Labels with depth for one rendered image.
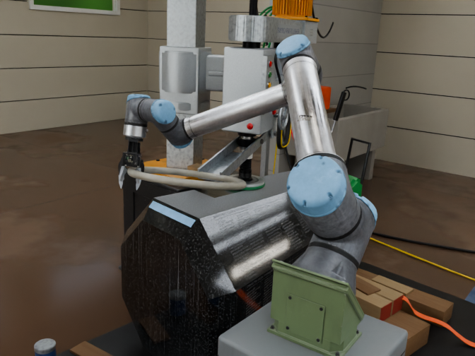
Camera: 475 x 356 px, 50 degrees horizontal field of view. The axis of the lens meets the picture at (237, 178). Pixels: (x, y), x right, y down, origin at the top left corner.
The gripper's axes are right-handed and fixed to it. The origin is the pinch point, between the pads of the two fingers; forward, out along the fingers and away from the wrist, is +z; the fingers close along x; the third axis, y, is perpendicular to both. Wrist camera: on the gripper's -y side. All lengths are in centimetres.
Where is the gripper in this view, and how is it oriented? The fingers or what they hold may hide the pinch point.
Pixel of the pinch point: (129, 186)
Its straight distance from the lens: 209.8
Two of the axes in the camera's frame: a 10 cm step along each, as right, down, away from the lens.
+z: -1.3, 9.9, 0.9
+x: 9.8, 1.1, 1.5
